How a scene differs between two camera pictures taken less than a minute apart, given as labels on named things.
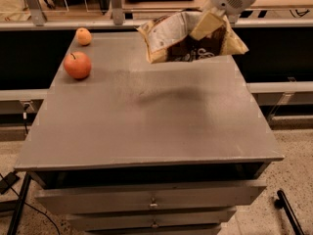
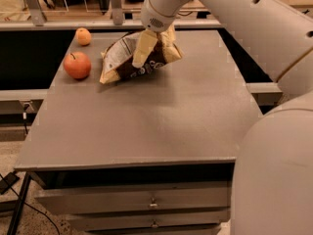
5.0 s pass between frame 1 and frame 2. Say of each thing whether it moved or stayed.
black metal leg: stayed
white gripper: moved
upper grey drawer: stayed
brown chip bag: moved
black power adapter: stayed
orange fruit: stayed
